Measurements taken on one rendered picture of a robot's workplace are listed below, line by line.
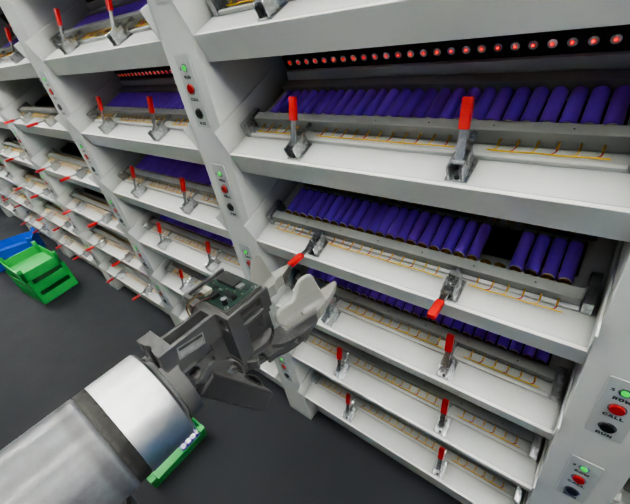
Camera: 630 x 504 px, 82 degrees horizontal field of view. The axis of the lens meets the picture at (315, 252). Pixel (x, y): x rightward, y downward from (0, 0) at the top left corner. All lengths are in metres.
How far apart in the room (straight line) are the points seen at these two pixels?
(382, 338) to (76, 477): 0.59
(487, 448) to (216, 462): 0.83
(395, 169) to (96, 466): 0.44
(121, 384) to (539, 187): 0.45
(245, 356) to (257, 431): 1.00
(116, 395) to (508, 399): 0.60
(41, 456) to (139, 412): 0.06
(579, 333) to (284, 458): 0.95
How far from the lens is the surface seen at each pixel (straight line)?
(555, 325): 0.58
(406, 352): 0.77
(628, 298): 0.51
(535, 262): 0.60
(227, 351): 0.38
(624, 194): 0.47
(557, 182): 0.48
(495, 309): 0.59
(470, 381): 0.74
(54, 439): 0.34
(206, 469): 1.37
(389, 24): 0.47
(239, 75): 0.75
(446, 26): 0.45
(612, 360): 0.58
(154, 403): 0.33
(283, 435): 1.33
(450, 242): 0.63
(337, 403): 1.17
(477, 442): 0.90
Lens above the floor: 1.14
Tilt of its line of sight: 34 degrees down
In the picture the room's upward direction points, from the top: 11 degrees counter-clockwise
